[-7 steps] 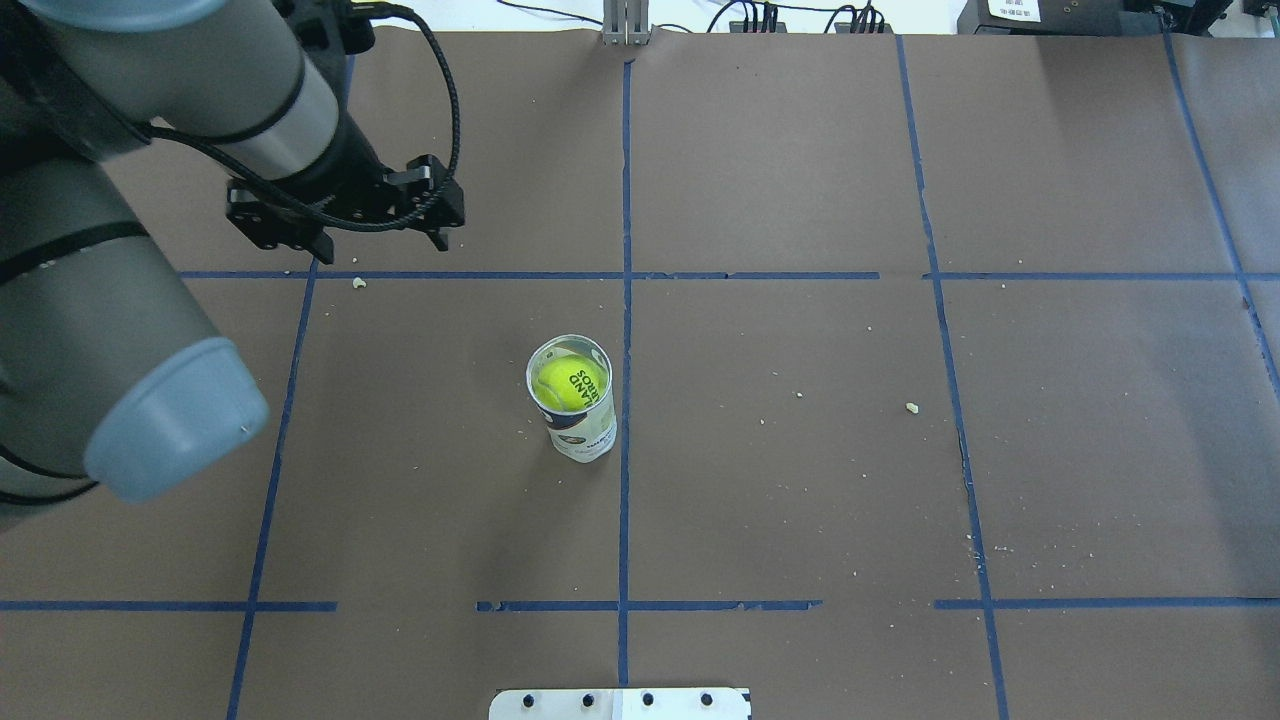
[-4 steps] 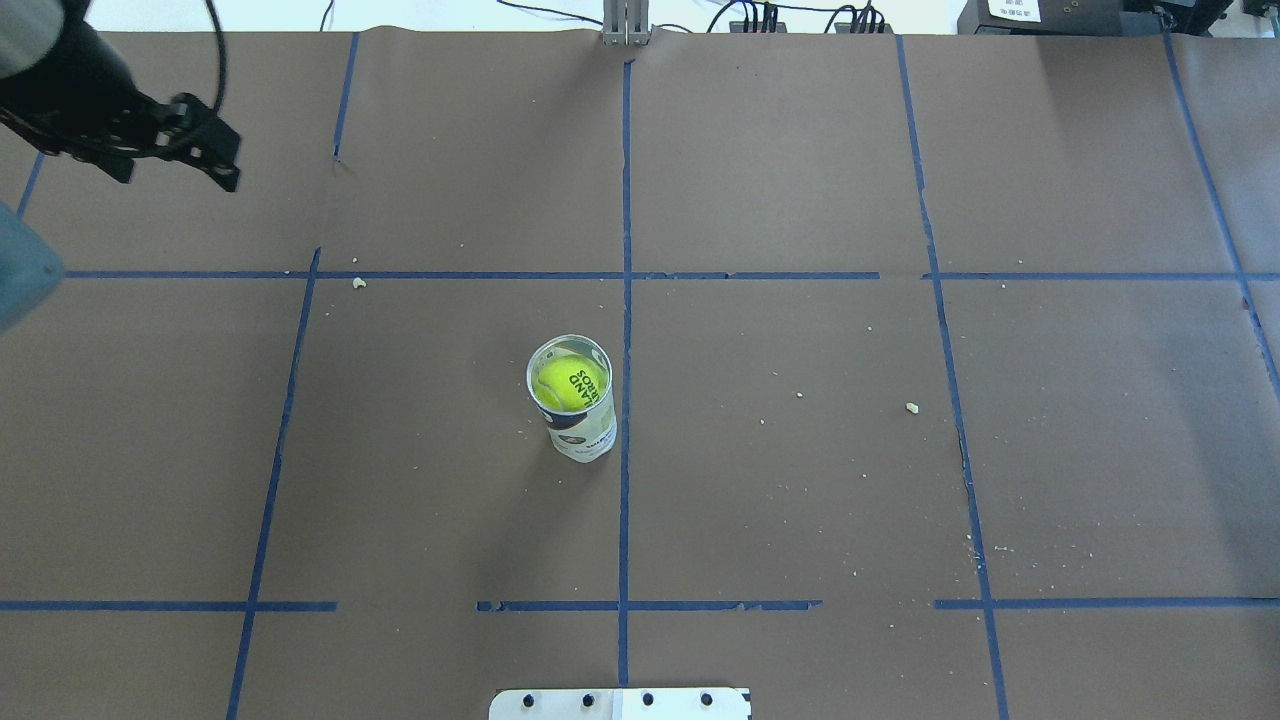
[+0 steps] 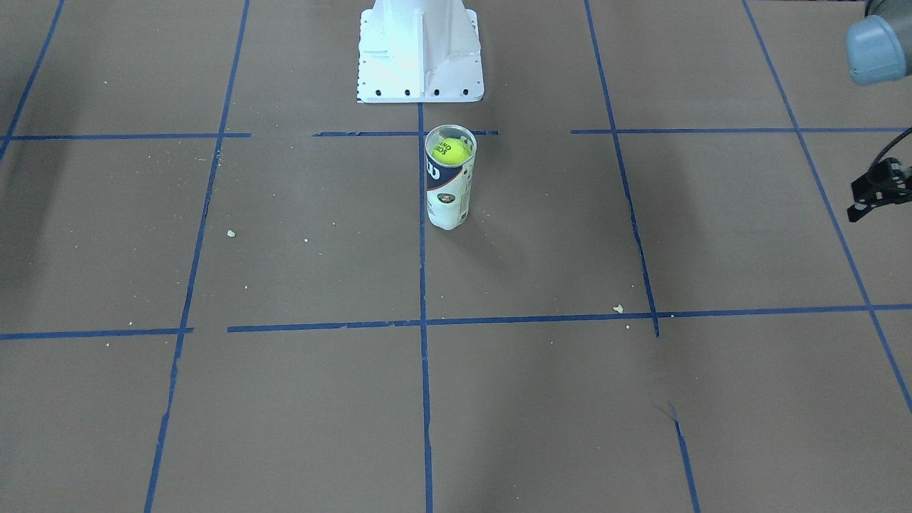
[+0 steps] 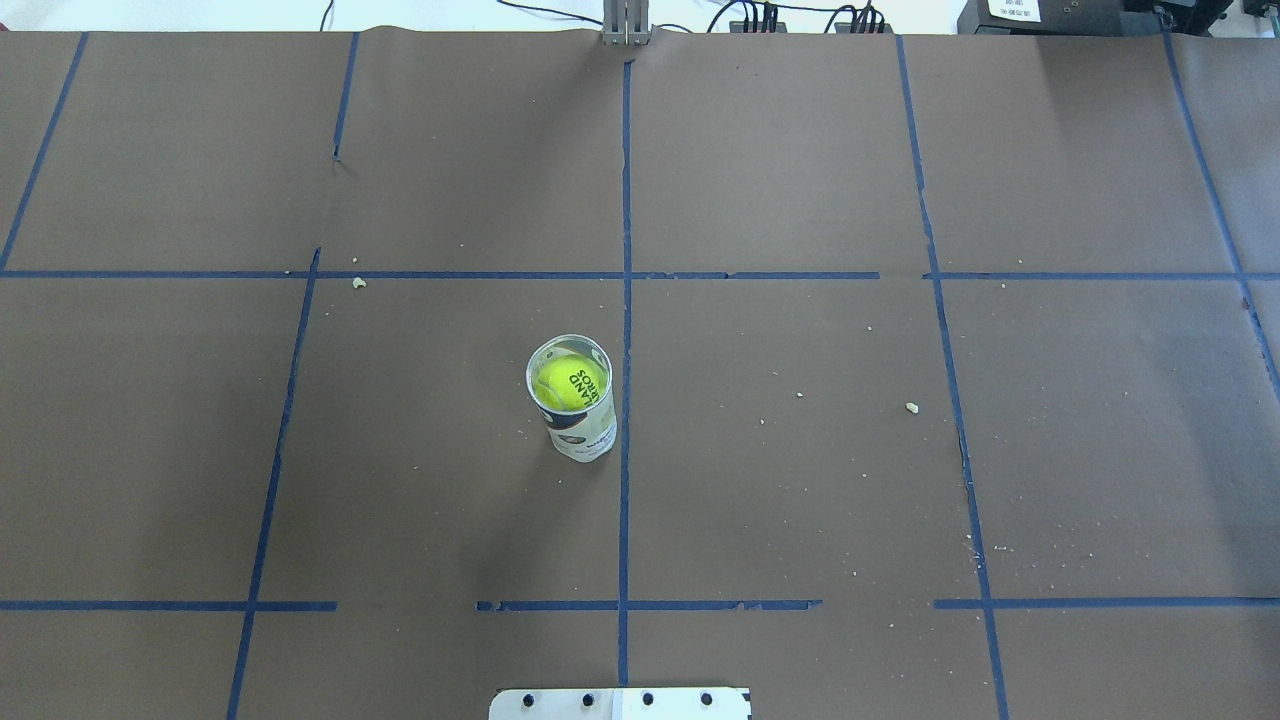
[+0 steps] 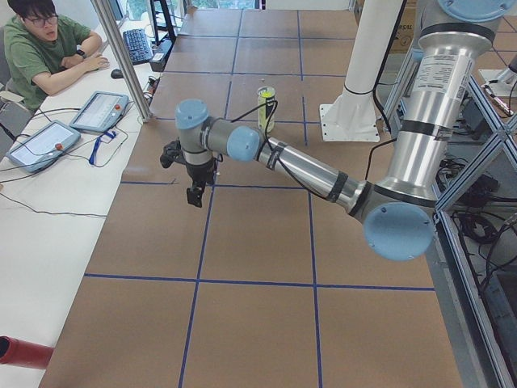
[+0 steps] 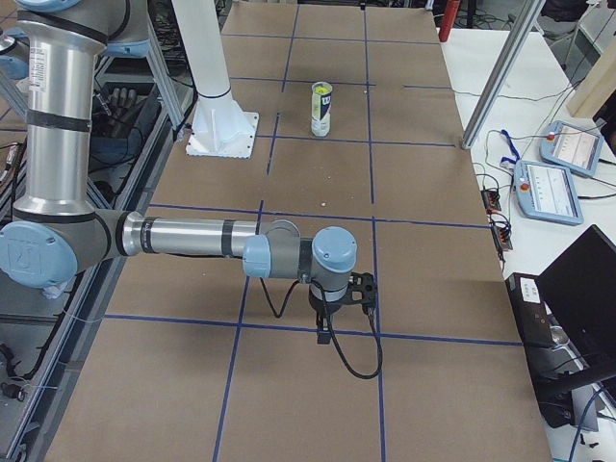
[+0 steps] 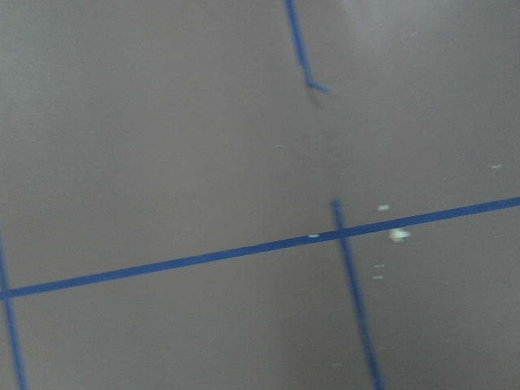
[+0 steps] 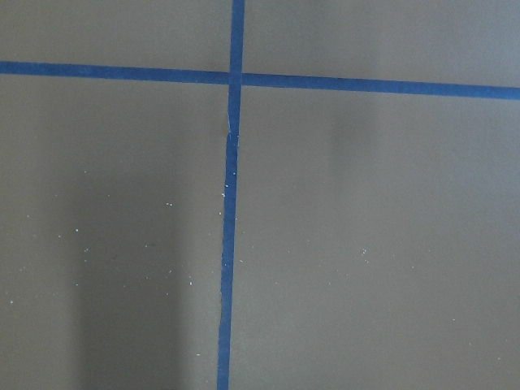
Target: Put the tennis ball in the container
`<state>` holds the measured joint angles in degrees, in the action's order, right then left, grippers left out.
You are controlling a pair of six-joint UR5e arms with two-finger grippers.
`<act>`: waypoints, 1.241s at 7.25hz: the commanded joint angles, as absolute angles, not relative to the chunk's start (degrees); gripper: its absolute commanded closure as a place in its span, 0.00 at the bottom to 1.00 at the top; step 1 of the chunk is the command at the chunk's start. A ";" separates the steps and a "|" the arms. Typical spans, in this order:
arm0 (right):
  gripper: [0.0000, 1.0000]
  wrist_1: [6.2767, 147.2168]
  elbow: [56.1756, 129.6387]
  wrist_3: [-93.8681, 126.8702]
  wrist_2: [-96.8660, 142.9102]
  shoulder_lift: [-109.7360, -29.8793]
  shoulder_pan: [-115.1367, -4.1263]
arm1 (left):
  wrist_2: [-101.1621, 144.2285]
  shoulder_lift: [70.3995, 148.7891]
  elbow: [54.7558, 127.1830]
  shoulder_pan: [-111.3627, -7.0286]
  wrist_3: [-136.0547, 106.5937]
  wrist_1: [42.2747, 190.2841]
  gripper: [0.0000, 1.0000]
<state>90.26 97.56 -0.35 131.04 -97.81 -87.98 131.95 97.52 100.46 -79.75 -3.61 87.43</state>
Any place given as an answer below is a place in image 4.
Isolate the aluminium frame post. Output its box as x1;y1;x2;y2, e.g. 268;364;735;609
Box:
602;0;653;47

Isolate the clear tennis ball can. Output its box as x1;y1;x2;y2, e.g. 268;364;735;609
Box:
525;334;618;462

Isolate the yellow tennis ball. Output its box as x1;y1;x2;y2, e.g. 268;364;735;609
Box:
532;354;607;413

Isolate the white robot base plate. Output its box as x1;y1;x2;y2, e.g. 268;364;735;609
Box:
488;687;753;719

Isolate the brown paper table cover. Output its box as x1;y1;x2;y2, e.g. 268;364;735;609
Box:
3;27;1277;719

